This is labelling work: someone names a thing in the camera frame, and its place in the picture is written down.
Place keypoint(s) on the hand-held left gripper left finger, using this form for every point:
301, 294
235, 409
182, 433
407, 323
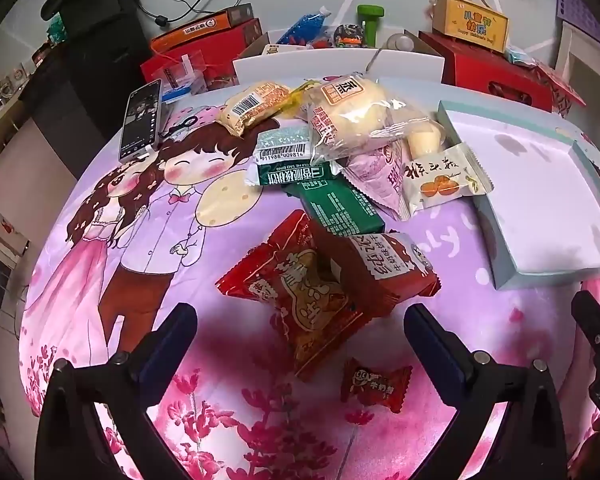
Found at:
165, 345

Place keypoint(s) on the blue white small pack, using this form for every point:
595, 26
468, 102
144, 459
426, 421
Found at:
176, 94

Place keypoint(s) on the small yellow card box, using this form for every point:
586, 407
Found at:
271, 50

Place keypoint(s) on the red-brown biscuit packet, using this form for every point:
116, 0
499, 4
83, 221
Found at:
385, 270

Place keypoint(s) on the red gift box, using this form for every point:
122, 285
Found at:
485, 77

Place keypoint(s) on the blue tissue pack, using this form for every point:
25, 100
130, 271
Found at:
516, 55

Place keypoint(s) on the orange flat box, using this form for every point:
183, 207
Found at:
200, 27

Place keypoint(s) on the white packet with orange fruit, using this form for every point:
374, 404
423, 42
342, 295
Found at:
440, 180

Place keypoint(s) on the black cabinet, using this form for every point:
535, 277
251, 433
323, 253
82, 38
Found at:
105, 35

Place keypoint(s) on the purple snack packet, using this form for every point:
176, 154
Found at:
375, 175

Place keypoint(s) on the small red candy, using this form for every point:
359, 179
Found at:
375, 385

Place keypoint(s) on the yellow clear snack packet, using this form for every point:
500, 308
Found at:
300, 95

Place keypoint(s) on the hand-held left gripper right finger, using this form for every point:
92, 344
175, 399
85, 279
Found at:
437, 350

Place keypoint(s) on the pink patterned box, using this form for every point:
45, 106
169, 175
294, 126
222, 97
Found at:
560, 87

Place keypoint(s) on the colourful toy packet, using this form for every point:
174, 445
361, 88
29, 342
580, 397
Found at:
349, 34

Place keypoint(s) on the shallow teal box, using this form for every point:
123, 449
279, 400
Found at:
530, 185

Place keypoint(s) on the white shelf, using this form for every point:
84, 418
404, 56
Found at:
567, 50

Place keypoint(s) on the clear plastic box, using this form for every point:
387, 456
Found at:
182, 72

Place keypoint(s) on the large red snack packet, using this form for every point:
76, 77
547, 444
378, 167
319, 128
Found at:
285, 300

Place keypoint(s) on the clear bread packet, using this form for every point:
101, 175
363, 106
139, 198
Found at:
360, 105

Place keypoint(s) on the small black scissors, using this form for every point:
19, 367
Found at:
180, 127

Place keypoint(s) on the green dumbbell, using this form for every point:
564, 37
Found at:
370, 22

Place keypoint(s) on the black smartphone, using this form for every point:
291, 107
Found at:
140, 120

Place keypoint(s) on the green spray bottle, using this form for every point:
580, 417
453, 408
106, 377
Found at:
400, 42

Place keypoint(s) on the green packet with white lettering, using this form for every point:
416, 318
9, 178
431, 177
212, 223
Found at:
300, 176

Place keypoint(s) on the white cardboard box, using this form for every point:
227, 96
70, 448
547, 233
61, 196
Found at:
305, 67

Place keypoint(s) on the dark green snack packet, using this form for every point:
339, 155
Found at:
340, 207

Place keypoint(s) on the blue bead bottle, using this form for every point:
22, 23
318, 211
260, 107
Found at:
307, 25

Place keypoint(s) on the gold snack packet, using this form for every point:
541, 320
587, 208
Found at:
252, 105

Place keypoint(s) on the red flat box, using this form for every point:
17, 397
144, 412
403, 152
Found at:
230, 45

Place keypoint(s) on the pale teal snack packet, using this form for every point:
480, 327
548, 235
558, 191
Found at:
282, 140

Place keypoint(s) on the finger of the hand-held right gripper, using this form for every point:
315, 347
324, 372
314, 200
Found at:
597, 330

